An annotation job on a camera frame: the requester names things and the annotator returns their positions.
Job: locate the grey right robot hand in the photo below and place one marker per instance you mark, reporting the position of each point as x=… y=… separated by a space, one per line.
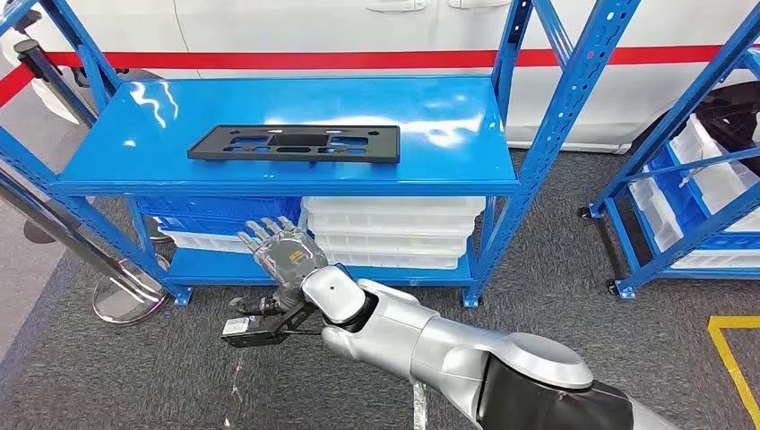
x=291 y=255

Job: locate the black plastic frame part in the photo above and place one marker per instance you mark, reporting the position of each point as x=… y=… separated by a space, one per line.
x=380 y=145

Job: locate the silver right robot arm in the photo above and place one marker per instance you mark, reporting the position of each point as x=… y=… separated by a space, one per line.
x=451 y=350

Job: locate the blue metal shelf rack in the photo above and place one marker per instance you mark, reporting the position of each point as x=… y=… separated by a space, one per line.
x=178 y=148
x=653 y=145

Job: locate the white plastic bin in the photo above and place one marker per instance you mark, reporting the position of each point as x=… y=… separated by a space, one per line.
x=202 y=242
x=712 y=172
x=712 y=259
x=653 y=208

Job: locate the blue plastic bin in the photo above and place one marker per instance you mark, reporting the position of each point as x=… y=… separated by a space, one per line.
x=208 y=210
x=677 y=196

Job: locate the white car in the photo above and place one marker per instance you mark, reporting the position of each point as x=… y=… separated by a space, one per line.
x=297 y=30

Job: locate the yellow floor tape outline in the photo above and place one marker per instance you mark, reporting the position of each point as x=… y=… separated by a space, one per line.
x=721 y=350

